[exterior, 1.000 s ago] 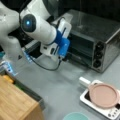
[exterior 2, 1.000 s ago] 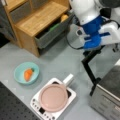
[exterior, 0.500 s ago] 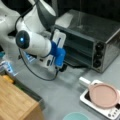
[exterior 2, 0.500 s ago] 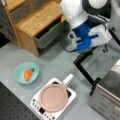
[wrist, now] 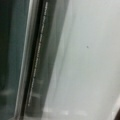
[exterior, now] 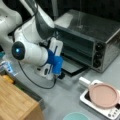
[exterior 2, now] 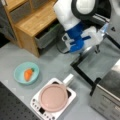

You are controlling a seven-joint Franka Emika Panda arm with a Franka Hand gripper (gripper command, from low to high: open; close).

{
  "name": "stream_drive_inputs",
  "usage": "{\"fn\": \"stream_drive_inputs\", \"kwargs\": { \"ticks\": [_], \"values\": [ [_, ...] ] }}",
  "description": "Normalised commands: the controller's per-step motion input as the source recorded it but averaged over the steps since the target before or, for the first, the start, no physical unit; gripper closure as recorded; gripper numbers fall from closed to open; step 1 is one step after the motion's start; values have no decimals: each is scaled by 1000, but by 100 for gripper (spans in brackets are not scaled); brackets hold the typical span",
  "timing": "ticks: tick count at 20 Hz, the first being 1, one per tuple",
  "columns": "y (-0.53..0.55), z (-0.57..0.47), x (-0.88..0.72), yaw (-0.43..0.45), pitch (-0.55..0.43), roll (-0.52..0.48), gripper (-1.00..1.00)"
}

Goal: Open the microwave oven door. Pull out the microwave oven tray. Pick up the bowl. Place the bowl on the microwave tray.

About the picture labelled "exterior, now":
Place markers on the white and blue gripper body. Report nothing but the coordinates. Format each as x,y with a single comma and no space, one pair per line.
54,62

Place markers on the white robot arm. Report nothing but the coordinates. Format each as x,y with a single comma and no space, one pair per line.
27,35

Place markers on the toaster oven glass door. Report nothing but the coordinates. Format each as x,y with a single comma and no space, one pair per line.
72,67

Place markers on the blue plastic bottle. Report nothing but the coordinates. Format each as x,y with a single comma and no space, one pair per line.
6,68

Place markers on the silver toaster oven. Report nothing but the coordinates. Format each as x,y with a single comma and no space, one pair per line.
89,39

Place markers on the wooden shelf cabinet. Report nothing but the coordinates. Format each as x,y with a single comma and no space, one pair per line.
16,105

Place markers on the teal bowl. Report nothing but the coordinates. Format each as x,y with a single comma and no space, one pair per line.
75,116

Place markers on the pink frying pan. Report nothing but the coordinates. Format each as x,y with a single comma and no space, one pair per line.
101,94

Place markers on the white induction cooker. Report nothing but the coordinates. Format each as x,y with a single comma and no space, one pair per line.
111,113

